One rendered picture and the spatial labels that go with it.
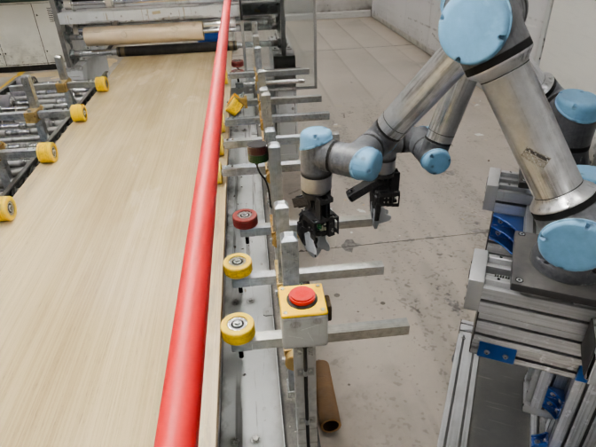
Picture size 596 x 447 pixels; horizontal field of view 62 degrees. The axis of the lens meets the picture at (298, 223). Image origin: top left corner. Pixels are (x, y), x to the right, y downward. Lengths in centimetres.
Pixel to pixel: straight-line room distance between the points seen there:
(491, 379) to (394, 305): 74
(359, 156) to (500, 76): 34
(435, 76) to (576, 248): 43
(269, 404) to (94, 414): 48
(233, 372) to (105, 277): 44
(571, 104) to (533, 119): 63
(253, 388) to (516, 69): 101
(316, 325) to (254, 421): 65
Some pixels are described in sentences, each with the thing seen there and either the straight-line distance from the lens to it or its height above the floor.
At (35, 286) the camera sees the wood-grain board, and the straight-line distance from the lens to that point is 151.
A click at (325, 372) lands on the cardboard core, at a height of 8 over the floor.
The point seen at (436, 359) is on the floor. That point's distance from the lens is 240.
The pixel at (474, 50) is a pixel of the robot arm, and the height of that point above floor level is 152.
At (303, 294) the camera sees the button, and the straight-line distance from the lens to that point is 76.
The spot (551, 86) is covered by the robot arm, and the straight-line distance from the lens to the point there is 166.
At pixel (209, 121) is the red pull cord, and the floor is 164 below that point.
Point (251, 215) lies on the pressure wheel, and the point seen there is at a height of 90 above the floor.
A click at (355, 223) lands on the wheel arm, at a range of 165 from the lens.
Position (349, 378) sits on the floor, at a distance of 228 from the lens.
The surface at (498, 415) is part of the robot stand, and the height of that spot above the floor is 21.
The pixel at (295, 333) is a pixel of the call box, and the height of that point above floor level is 118.
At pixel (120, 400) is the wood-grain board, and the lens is 112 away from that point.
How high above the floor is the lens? 172
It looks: 32 degrees down
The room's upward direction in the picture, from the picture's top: 2 degrees counter-clockwise
